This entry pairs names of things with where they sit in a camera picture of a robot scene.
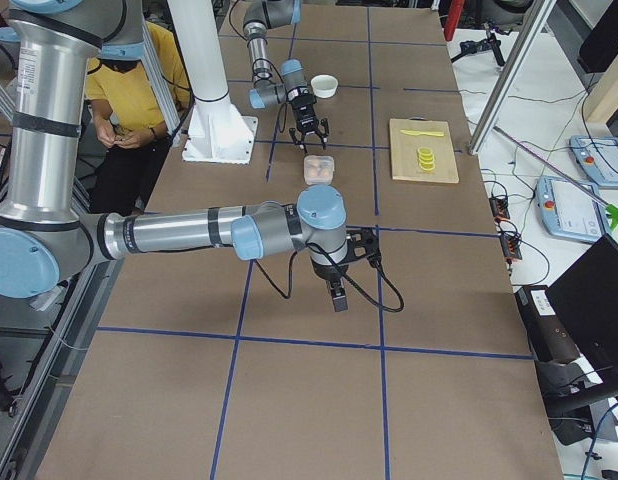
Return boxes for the person in yellow shirt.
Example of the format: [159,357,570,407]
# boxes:
[83,19,190,211]

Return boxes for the metal reacher grabber tool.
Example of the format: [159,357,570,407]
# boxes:
[493,126,618,230]

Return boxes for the far blue teach pendant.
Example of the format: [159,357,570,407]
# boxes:
[569,135,618,190]

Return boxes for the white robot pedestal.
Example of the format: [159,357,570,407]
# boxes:
[168,0,258,164]

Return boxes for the blue teach pendant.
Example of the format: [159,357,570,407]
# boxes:
[569,135,618,190]
[536,175,611,244]

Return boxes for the yellow plastic knife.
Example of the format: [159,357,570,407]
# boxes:
[400,129,445,138]

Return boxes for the red cylinder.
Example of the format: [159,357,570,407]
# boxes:
[443,0,465,41]

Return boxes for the black monitor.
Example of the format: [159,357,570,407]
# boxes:
[546,234,618,370]

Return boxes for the clear plastic egg box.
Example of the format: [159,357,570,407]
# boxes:
[303,155,335,185]

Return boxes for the wooden cutting board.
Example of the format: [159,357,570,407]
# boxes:
[389,118,459,184]

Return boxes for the black tripod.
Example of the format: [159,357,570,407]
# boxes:
[451,22,512,67]

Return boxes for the aluminium frame post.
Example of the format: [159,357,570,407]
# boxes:
[468,0,556,155]

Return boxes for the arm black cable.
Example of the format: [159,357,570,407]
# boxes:
[251,239,406,314]
[227,0,290,136]

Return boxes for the black computer case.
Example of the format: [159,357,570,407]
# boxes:
[515,285,580,365]

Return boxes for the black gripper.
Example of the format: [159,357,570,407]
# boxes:
[311,260,348,312]
[287,87,330,153]

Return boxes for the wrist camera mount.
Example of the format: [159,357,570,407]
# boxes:
[343,227,382,268]

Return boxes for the near blue teach pendant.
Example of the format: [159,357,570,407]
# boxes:
[536,175,611,244]

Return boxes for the white bowl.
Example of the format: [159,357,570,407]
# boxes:
[310,74,339,99]

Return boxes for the lemon slices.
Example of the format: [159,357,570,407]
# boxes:
[417,147,436,173]

